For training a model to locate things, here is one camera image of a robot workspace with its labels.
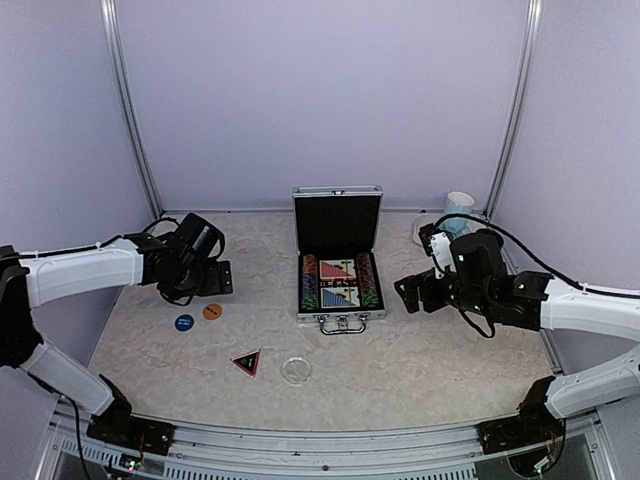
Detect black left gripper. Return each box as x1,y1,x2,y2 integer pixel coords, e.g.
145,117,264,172
165,258,232,301

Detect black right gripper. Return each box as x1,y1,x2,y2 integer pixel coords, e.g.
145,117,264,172
395,267,493,317

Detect green chip group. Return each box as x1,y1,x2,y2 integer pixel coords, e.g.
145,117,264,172
361,292,379,308

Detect red playing card deck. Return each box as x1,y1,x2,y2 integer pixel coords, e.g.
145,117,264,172
319,259,357,280

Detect green chip stack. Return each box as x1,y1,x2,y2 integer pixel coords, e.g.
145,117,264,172
301,292,319,311

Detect black triangular dealer button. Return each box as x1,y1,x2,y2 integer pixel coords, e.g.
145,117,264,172
230,349,261,377

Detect aluminium poker case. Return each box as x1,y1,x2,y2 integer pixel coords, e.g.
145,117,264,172
292,185,386,336

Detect clear round plastic lid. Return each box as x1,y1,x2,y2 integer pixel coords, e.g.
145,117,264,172
280,357,312,385

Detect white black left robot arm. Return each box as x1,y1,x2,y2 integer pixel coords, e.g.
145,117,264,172
1,213,233,456

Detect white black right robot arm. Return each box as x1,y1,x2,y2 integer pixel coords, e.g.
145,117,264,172
394,225,639,454

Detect orange round button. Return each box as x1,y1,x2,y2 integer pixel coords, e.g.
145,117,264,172
202,304,223,321

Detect right poker chip row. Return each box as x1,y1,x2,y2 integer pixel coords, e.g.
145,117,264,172
356,252,377,299

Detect poker chip row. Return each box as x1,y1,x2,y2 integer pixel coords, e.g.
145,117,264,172
302,254,319,295
356,252,377,299

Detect blue small blind button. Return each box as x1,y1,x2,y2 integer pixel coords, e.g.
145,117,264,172
174,314,195,332

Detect white swirl plate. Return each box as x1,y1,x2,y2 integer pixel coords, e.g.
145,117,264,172
412,215,431,247

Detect red dice row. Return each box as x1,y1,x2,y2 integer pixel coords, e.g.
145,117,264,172
319,279,358,288

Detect left poker chip row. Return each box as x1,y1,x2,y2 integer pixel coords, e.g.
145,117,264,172
302,254,319,295

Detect light blue ribbed cup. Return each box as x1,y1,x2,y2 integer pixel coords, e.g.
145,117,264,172
443,191,475,236

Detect front aluminium rail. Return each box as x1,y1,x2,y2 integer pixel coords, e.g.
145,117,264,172
35,411,615,479

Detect right aluminium frame post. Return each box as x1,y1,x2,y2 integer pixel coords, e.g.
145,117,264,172
483,0,544,219

